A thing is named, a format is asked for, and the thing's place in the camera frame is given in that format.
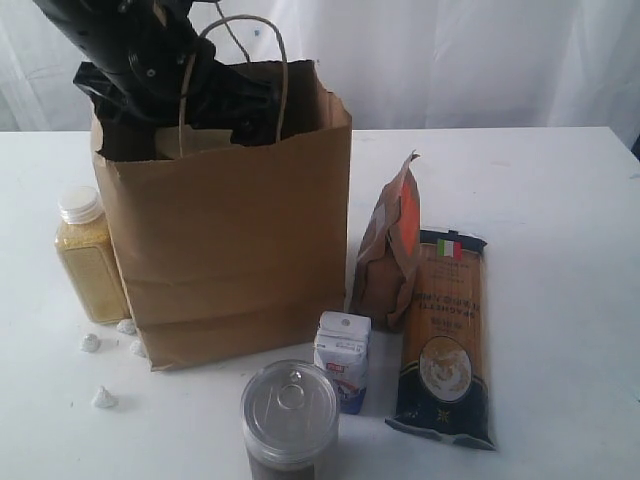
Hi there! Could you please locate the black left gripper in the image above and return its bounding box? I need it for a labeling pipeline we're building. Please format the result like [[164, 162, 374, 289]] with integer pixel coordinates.
[[72, 34, 280, 146]]

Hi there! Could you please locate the large brown paper bag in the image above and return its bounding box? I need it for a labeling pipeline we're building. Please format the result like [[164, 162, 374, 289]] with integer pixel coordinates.
[[91, 60, 352, 371]]

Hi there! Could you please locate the clear can with brown contents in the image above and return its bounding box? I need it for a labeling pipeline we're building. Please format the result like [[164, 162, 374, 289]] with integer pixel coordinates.
[[240, 360, 339, 479]]

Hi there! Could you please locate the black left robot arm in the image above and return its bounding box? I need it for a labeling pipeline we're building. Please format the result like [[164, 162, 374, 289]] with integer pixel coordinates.
[[36, 1, 286, 162]]

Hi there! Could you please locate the yellow grain bottle white cap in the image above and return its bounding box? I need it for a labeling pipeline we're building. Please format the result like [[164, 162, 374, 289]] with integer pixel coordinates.
[[55, 186, 130, 324]]

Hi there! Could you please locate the white backdrop curtain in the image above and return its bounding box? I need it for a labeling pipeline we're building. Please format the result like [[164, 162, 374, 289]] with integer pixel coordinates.
[[0, 0, 640, 151]]

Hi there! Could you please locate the brown pouch with orange label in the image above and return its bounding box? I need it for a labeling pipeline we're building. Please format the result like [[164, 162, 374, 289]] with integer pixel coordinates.
[[349, 152, 420, 332]]

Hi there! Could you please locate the small white blue carton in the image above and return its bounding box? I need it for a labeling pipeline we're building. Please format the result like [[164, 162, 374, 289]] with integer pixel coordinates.
[[314, 311, 371, 415]]

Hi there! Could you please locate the spaghetti packet with Italian flag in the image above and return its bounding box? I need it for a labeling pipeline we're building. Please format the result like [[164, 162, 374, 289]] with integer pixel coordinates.
[[385, 230, 495, 451]]

